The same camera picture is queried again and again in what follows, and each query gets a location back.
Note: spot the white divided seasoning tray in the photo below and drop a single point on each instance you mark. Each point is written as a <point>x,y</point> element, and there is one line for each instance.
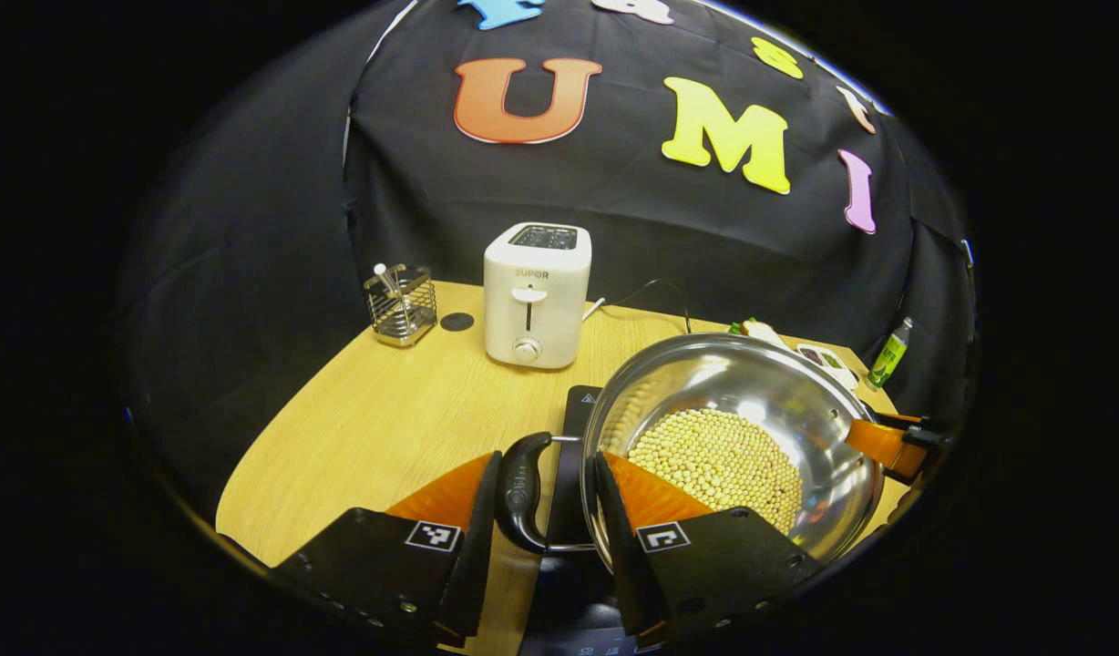
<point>828,364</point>

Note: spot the white toaster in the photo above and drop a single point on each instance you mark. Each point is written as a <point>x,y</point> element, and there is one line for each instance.
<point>537,310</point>

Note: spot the stainless steel pot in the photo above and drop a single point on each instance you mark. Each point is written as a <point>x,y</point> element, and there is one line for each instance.
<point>705,374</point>

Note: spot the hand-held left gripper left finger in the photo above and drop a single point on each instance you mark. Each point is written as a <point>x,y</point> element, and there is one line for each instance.
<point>476,583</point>

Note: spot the white stick utensil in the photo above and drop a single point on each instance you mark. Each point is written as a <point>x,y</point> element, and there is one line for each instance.
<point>383,275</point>

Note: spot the black induction cooktop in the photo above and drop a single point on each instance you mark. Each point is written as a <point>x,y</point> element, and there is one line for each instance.
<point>569,492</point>

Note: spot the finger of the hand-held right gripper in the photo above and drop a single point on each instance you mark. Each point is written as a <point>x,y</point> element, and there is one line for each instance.
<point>924,426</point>
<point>883,446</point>

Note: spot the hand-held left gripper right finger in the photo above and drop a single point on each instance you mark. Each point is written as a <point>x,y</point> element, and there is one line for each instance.
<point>628,583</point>

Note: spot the black round table grommet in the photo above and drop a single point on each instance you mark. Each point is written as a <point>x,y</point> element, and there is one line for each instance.
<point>456,321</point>

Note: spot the sandwich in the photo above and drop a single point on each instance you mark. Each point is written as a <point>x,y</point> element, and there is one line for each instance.
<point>762,333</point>

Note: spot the pile of yellow soybeans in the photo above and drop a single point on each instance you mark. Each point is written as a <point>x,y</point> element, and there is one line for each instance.
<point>723,456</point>

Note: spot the black backdrop cloth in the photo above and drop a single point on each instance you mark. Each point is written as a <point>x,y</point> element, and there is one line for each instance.
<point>432,182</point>

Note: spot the green drink bottle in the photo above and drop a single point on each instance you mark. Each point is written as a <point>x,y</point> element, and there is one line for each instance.
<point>888,355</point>

